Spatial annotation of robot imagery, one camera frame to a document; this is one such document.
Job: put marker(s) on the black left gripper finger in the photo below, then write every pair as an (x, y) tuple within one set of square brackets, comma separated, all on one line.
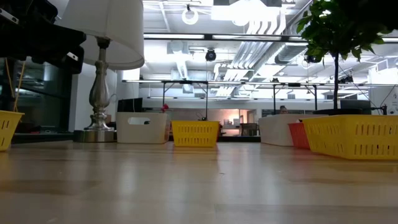
[(74, 62), (40, 43)]

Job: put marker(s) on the yellow plastic slotted basket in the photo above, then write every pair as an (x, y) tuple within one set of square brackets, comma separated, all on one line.
[(194, 133), (7, 130), (351, 137)]

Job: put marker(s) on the white plastic bin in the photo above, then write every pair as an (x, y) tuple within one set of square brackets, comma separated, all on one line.
[(273, 130), (143, 133)]

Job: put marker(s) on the red plastic slotted basket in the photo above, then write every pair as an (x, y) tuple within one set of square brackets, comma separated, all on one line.
[(298, 135)]

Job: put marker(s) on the dark glass partition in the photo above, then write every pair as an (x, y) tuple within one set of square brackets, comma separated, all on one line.
[(46, 102)]

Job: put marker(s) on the black computer monitor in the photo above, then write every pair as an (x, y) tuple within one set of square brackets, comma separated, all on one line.
[(354, 104), (130, 105)]

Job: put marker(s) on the pink flower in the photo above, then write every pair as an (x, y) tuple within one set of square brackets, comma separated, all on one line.
[(164, 107)]

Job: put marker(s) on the person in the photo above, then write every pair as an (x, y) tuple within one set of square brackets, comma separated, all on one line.
[(283, 109)]

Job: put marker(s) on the green potted artificial tree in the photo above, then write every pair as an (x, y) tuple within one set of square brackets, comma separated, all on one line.
[(342, 25)]

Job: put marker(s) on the black round ceiling camera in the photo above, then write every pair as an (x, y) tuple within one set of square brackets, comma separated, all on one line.
[(211, 55)]

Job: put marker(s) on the black metal frame stand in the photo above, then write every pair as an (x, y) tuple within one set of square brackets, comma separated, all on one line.
[(206, 99), (274, 96)]

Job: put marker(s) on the black table edge rail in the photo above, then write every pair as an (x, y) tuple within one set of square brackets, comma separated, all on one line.
[(239, 139)]

